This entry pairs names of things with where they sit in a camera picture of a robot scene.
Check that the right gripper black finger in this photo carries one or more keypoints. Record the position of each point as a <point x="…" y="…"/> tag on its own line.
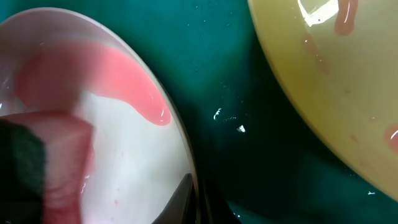
<point x="181" y="208"/>

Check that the white plate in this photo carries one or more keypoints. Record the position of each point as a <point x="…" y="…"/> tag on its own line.
<point x="58" y="60"/>

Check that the teal plastic tray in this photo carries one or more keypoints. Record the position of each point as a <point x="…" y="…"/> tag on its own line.
<point x="258" y="159"/>

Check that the yellow plate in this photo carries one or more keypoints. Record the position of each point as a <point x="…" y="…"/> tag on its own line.
<point x="337" y="63"/>

